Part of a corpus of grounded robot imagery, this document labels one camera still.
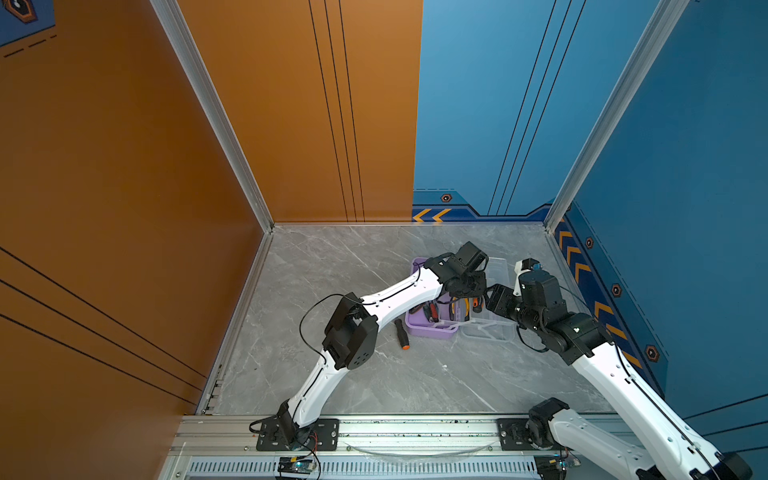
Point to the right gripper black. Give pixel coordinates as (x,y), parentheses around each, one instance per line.
(498,298)

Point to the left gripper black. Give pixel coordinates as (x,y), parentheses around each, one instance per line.
(479,278)

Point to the clear toolbox lid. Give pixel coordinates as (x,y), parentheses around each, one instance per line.
(486,325)

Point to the orange black screwdriver small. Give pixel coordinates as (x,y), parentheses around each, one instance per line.
(402,334)

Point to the yellow handled pliers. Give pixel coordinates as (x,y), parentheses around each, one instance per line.
(459,309)

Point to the purple toolbox base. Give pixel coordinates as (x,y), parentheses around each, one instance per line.
(417,325)

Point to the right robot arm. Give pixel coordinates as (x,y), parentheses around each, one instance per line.
(668,447)

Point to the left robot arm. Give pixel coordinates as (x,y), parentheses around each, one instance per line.
(352,331)

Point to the right green circuit board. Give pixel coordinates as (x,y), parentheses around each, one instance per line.
(555,468)

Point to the green circuit board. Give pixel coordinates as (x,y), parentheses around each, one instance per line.
(296,468)
(555,468)

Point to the left green circuit board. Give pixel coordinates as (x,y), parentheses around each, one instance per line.
(296,468)

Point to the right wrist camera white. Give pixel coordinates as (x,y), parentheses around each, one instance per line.
(526,265)

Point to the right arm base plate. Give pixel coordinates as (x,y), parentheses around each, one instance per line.
(519,434)

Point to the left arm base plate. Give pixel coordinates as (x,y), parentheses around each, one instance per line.
(271,436)

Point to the left aluminium corner post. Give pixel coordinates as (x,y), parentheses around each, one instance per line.
(176,29)

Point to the aluminium corner post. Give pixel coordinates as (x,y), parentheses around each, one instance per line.
(655,35)
(176,29)

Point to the aluminium front rail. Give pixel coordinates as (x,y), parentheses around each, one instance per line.
(409,435)

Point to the right aluminium corner post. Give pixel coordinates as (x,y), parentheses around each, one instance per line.
(655,35)

